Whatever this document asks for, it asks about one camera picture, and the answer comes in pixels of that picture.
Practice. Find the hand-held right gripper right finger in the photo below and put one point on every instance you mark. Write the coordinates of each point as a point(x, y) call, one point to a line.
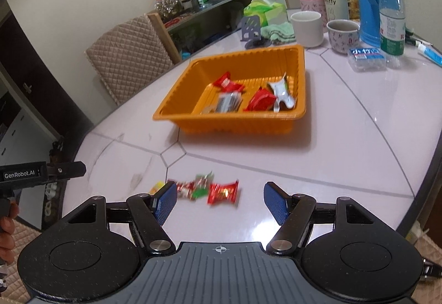
point(276, 202)

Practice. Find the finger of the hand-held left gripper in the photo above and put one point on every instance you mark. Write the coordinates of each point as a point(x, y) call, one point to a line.
point(67, 170)

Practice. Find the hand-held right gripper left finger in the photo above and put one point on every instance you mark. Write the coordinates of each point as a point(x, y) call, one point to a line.
point(165, 202)

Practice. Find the yellow candy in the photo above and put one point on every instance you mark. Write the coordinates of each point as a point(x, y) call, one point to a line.
point(157, 188)

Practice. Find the small red candy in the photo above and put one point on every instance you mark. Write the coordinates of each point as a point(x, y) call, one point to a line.
point(184, 189)

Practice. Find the orange plastic tray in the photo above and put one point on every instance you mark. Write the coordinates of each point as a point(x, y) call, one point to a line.
point(241, 124)

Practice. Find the large red snack packet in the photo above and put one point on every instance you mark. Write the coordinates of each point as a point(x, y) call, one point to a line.
point(259, 100)

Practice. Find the dark clear snack packet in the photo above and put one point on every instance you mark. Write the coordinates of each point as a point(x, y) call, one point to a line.
point(229, 102)

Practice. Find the silver green snack packet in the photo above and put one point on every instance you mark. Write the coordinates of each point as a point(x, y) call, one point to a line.
point(283, 91)

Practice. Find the red wafer packet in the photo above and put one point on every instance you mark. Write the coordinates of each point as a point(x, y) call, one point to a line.
point(226, 82)

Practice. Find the person's left hand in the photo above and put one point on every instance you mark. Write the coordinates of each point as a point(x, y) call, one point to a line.
point(6, 231)

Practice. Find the beige quilted chair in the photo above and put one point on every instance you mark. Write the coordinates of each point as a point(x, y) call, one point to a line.
point(127, 55)
point(431, 252)
point(17, 255)

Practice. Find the dark wooden cabinet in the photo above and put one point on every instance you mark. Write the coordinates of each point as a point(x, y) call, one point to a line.
point(34, 83)

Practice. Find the green cloth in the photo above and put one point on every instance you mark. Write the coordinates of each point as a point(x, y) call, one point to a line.
point(279, 32)

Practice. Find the white mug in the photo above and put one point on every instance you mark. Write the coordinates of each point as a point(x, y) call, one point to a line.
point(307, 31)

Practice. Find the grey phone stand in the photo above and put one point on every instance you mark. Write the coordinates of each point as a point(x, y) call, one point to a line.
point(250, 29)

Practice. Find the patterned ceramic cup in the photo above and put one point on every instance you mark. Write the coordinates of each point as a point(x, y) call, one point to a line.
point(342, 38)

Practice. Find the green tissue box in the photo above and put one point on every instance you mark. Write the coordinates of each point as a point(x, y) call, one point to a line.
point(269, 9)

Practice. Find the clear jar with orange lid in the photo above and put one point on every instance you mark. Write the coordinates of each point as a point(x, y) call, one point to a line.
point(166, 3)

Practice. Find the wooden shelf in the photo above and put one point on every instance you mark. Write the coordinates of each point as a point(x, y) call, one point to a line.
point(207, 10)

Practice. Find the pink lidded cup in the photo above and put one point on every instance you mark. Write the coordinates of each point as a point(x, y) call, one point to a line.
point(309, 2)

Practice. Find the clear water bottle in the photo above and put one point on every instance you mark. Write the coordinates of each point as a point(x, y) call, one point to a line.
point(392, 24)

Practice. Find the blue white tube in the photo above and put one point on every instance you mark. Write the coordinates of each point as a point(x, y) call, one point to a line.
point(430, 53)

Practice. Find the black pen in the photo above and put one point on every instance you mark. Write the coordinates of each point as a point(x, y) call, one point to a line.
point(416, 38)

